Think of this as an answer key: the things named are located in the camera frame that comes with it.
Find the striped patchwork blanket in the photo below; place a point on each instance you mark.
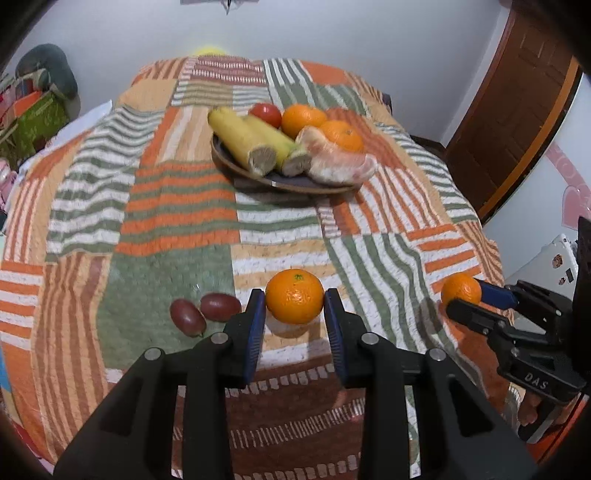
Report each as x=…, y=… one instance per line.
x=161, y=230

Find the brown wooden door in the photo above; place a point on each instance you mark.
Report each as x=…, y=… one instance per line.
x=521, y=115

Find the small tangerine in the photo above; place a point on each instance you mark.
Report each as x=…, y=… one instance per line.
x=461, y=289
x=294, y=296

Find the green cardboard box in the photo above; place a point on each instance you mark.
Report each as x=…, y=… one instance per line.
x=34, y=124

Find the large orange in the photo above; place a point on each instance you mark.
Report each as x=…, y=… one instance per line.
x=344, y=136
x=300, y=120

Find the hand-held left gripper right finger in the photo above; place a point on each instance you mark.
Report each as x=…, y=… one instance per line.
x=332, y=332

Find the yellow curved object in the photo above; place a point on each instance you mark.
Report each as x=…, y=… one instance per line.
x=210, y=50

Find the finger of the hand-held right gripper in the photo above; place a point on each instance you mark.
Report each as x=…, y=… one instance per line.
x=471, y=314
x=496, y=295

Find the white wardrobe door with hearts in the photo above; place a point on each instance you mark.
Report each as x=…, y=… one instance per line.
x=568, y=184

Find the peeled citrus segment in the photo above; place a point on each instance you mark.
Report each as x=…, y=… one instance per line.
x=337, y=164

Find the red tomato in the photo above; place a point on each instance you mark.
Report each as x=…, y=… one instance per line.
x=265, y=114

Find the dark purple plate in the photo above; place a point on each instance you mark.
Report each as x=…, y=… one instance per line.
x=286, y=182

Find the yellow corn cob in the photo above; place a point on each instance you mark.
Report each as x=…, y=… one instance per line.
x=273, y=137
x=240, y=134

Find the dark red date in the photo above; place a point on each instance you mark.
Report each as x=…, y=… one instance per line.
x=220, y=306
x=187, y=316

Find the person's right hand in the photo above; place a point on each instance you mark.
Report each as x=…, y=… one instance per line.
x=527, y=408

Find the grey plush toy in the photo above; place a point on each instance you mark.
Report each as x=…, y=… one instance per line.
x=46, y=64

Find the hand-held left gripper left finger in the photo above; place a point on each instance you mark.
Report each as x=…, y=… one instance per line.
x=256, y=332

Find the white box with stickers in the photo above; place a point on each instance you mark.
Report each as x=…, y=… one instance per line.
x=549, y=265

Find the orange box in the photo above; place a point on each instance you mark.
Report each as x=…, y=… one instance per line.
x=28, y=104

